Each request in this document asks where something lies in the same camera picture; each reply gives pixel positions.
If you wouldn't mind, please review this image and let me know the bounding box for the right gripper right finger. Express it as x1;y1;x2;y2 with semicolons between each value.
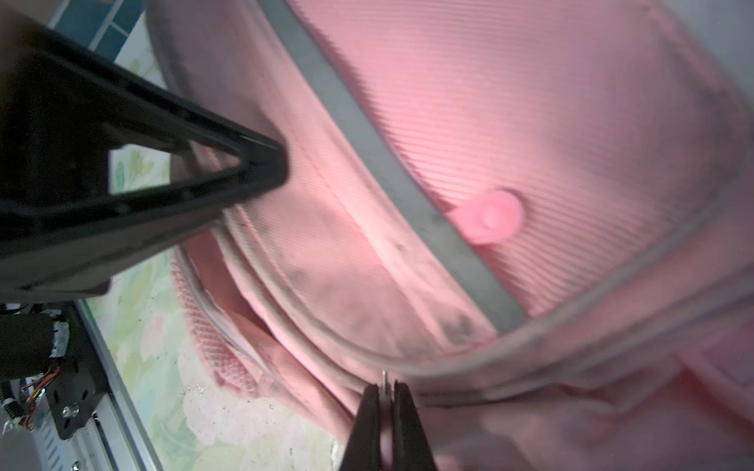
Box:
393;382;438;471

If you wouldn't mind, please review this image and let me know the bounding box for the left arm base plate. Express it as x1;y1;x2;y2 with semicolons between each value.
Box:
45;301;109;441

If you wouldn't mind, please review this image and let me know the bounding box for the pink student backpack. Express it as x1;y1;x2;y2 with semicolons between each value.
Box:
146;1;753;470

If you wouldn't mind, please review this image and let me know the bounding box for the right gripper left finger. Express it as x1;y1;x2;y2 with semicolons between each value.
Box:
339;385;382;471

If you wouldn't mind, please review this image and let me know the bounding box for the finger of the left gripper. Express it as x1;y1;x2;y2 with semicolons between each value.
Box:
1;23;289;303

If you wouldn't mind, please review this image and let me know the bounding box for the aluminium front rail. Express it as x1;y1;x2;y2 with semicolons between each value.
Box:
1;300;162;470

